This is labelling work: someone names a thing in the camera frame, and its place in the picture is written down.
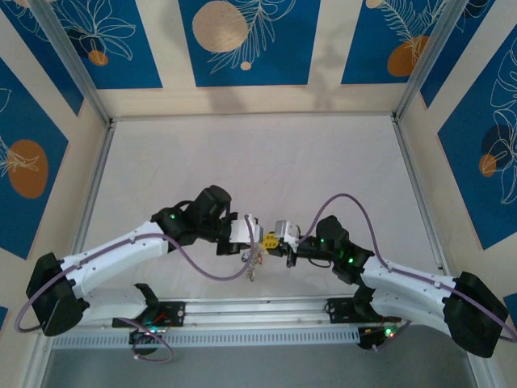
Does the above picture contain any metal keyring disc with rings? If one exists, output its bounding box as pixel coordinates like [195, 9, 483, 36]
[241, 244, 268, 283]

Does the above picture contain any right base circuit board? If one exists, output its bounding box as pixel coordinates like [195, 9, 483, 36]
[356, 323, 407, 352]

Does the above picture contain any base circuit board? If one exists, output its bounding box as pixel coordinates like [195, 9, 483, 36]
[356, 323, 407, 352]
[128, 326, 169, 347]

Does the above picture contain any left base circuit board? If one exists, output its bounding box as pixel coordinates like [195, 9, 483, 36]
[128, 326, 169, 347]

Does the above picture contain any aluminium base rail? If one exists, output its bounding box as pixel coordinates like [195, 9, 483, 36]
[34, 297, 405, 335]

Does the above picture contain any slotted grey cable duct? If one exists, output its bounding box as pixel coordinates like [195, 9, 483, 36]
[50, 327, 361, 349]

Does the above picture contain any aluminium side rail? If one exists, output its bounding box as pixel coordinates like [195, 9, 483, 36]
[23, 120, 118, 388]
[391, 115, 496, 388]

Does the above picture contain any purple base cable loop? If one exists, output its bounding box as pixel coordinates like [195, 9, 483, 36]
[120, 317, 175, 363]

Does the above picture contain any aluminium frame post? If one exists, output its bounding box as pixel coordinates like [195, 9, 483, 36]
[393, 0, 472, 122]
[30, 0, 112, 126]

